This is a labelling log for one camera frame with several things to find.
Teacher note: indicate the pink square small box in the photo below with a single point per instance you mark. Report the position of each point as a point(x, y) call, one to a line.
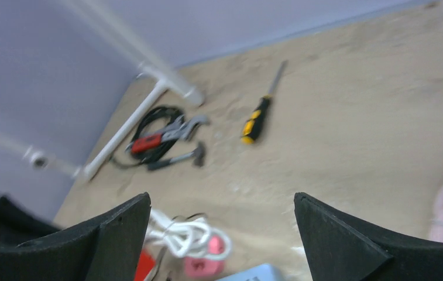
point(201, 267)

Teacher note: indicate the red cube socket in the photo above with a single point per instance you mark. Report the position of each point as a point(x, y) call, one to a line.
point(145, 266)

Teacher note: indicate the white PVC pipe frame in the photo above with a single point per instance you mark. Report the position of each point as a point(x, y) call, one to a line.
point(74, 81)

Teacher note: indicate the red handled adjustable wrench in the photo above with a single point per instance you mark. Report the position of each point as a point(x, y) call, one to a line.
point(178, 130)

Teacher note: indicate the light blue power strip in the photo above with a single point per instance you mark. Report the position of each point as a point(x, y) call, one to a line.
point(263, 272)

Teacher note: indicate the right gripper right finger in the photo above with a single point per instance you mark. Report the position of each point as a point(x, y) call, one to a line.
point(339, 246)

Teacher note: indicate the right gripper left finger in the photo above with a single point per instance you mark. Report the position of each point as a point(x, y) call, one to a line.
point(106, 247)

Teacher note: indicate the black handled hammer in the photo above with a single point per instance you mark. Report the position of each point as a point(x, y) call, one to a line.
point(197, 155)

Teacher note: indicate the yellow black screwdriver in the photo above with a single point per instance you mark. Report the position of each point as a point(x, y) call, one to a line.
point(253, 127)

